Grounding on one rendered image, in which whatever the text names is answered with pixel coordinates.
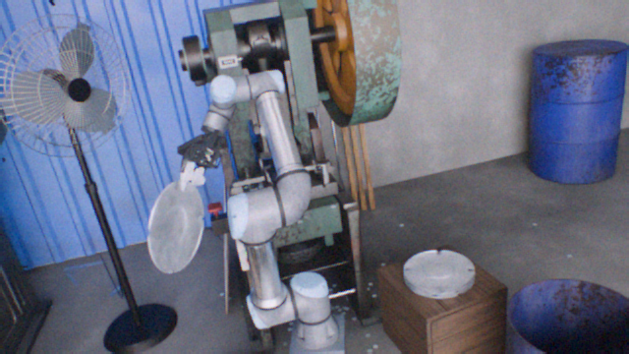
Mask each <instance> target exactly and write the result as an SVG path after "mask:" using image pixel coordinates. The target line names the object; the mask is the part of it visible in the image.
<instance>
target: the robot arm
mask: <svg viewBox="0 0 629 354"><path fill-rule="evenodd" d="M284 91H285V85H284V80H283V76H282V74H281V72H280V71H278V70H273V71H264V72H261V73H256V74H250V75H246V76H240V77H235V78H231V77H230V76H227V75H220V76H217V77H216V78H214V79H213V81H212V84H211V87H210V94H211V97H212V102H211V104H210V106H209V108H208V112H207V114H206V116H205V118H204V121H202V125H201V128H200V130H201V131H203V133H204V134H205V135H202V134H200V135H199V136H197V137H195V138H193V139H191V140H189V141H187V142H186V143H184V144H182V145H180V146H178V147H177V153H178V154H181V155H183V159H182V164H181V187H182V191H185V189H186V186H187V182H190V183H192V184H193V185H194V186H200V185H202V184H203V183H204V178H203V176H202V174H203V173H204V171H205V170H207V168H209V169H213V168H214V169H218V166H219V164H220V161H221V159H222V155H223V153H221V152H220V150H219V149H218V147H219V145H220V142H221V140H222V139H225V138H226V135H224V132H225V129H226V127H227V124H228V122H230V120H231V118H232V115H233V113H234V109H235V107H236V104H237V103H238V102H241V101H246V100H251V99H256V100H257V105H258V109H259V113H260V117H261V120H262V124H263V127H264V129H265V133H266V137H267V141H268V144H269V148H270V151H271V154H272V159H273V162H274V166H275V169H276V173H278V176H276V177H275V183H276V186H272V187H268V188H264V189H259V190H255V191H250V192H247V193H241V194H239V195H235V196H232V197H230V198H229V199H228V201H227V216H228V223H229V230H230V231H231V234H232V237H233V238H234V239H238V240H239V241H240V242H241V243H242V244H243V245H245V251H246V255H247V260H248V265H249V269H250V275H251V280H252V283H253V284H254V287H252V289H251V293H250V294H249V295H248V296H247V304H248V308H249V311H250V314H252V317H253V319H254V322H255V324H256V327H257V328H259V329H262V328H269V327H271V326H274V325H277V324H281V323H284V322H287V321H291V320H294V319H297V325H296V331H295V333H296V339H297V341H298V343H299V344H301V345H303V346H304V347H306V348H310V349H319V348H323V347H327V346H329V345H331V344H332V343H334V342H335V341H336V340H337V338H338V336H339V326H338V322H337V320H335V318H334V316H333V315H332V313H331V307H330V300H329V289H328V287H327V282H326V280H325V279H324V277H321V276H320V275H318V274H315V273H311V272H305V273H299V274H297V275H295V277H293V278H292V279H291V283H290V284H286V285H284V283H283V282H281V281H280V275H279V268H278V262H277V261H276V256H275V250H274V243H273V239H274V237H275V236H276V233H278V228H282V227H286V226H289V224H292V223H294V222H296V221H297V220H298V219H299V218H301V217H302V216H303V215H304V213H305V212H306V210H307V208H308V206H309V203H310V198H311V193H312V184H311V177H310V174H309V171H308V169H307V168H304V166H303V163H302V160H301V157H300V156H299V154H298V150H297V147H296V144H295V141H294V138H293V133H292V130H291V127H290V124H289V121H288V117H287V114H286V110H285V107H284V104H283V100H282V97H281V93H284ZM218 158H220V160H219V162H218V165H216V163H217V161H218ZM195 164H196V166H197V167H196V168H195Z"/></svg>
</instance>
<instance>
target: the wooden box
mask: <svg viewBox="0 0 629 354"><path fill-rule="evenodd" d="M433 250H437V251H438V253H440V251H442V250H446V251H453V252H456V253H459V254H462V255H464V254H463V253H461V252H460V251H459V250H457V249H456V248H454V247H453V246H451V245H449V244H446V245H443V246H440V247H437V248H434V249H433ZM464 256H465V255H464ZM411 258H412V257H411ZM411 258H409V259H411ZM466 258H467V256H466ZM409 259H406V260H403V261H400V262H397V263H393V264H391V265H386V266H383V267H380V268H378V269H377V271H378V284H379V292H380V304H381V311H382V322H383V331H384V332H385V333H386V334H387V336H388V337H389V338H390V339H391V341H392V342H393V343H394V344H395V345H396V347H397V348H398V349H399V350H400V352H401V353H402V354H504V353H505V346H506V334H505V333H506V313H505V312H506V303H507V301H508V286H507V285H505V284H504V283H503V282H501V281H500V280H497V279H496V278H495V277H493V276H492V275H491V274H489V273H488V272H486V271H485V270H484V269H482V268H481V267H480V266H478V265H476V264H475V263H474V262H472V261H471V260H470V259H468V258H467V259H468V260H470V261H471V262H472V264H473V265H474V268H475V282H474V284H473V287H472V288H471V289H470V290H469V291H467V292H466V293H464V294H462V295H460V294H458V296H455V297H451V298H430V297H425V296H422V295H419V294H417V293H415V292H414V291H412V290H411V289H410V288H409V287H408V286H407V285H406V283H405V279H404V265H405V263H406V262H407V261H408V260H409Z"/></svg>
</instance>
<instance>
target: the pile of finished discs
mask: <svg viewBox="0 0 629 354"><path fill-rule="evenodd" d="M404 279H405V283H406V285H407V286H408V287H409V288H410V289H411V290H412V291H414V292H415V293H417V294H419V295H422V296H425V297H430V298H451V297H455V296H458V294H460V295H462V294H464V293H466V292H467V291H469V290H470V289H471V288H472V287H473V284H474V282H475V268H474V265H473V264H472V262H471V261H470V260H468V259H467V258H466V256H464V255H462V254H459V253H456V252H453V251H446V250H442V251H440V253H438V251H437V250H431V251H425V252H421V253H420V254H417V255H415V256H413V257H412V258H411V259H409V260H408V261H407V262H406V263H405V265H404Z"/></svg>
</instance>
